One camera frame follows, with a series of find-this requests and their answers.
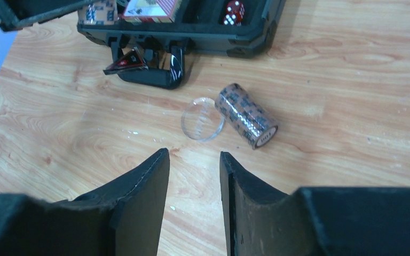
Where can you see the dark red die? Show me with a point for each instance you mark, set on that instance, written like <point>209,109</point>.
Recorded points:
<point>234,13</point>

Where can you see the black red case tag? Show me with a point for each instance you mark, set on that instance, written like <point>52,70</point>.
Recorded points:
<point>131,61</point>

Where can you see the red playing card box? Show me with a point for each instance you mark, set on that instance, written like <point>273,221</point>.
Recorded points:
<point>146,11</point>

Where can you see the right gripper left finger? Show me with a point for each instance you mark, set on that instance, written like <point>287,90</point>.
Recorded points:
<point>121,217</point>

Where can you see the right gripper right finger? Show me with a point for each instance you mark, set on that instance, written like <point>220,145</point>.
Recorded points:
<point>261,220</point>

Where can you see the clear round dealer button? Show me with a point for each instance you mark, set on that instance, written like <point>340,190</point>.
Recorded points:
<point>201,121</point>

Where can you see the brown chip stack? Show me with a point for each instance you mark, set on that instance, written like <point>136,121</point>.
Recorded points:
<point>251,121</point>

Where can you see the black poker set case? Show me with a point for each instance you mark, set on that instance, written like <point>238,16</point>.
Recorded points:
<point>198,27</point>

